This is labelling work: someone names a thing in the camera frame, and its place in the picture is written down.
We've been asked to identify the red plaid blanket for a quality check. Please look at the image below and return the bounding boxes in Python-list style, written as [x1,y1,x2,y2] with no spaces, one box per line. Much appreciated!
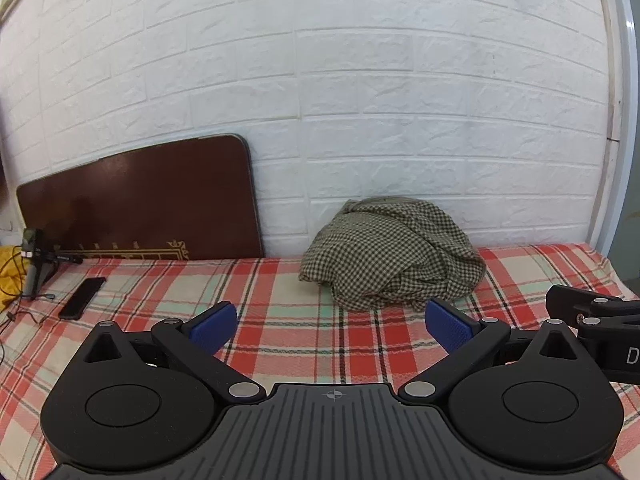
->
[0,242,640,480]

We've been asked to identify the thin black cable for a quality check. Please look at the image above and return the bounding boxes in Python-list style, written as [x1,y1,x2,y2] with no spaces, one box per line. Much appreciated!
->
[0,280,56,361]

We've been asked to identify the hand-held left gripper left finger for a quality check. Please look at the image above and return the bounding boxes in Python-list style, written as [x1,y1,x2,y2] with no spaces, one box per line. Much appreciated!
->
[82,301,267,406]

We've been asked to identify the brown folding table board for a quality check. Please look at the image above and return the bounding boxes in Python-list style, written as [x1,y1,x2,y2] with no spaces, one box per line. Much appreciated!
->
[16,133,265,262]

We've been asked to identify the small black tripod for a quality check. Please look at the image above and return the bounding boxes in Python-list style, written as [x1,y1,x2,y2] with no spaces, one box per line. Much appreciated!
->
[21,228,83,301]

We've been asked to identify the glass door with cartoon drawing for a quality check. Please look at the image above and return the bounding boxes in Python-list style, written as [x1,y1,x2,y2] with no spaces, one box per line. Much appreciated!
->
[585,0,640,281]

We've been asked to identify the green checked shirt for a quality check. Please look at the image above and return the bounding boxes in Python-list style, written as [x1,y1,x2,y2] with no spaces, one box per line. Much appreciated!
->
[299,197,487,312]

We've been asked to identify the black smartphone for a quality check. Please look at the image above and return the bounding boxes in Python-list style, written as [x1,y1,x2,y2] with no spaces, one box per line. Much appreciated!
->
[58,277,107,321]

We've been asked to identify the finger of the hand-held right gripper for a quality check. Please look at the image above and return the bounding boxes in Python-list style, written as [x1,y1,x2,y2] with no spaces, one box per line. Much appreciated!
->
[546,285,640,336]

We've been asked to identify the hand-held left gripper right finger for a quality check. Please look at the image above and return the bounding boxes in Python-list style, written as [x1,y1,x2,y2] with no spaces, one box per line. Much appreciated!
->
[397,297,582,406]

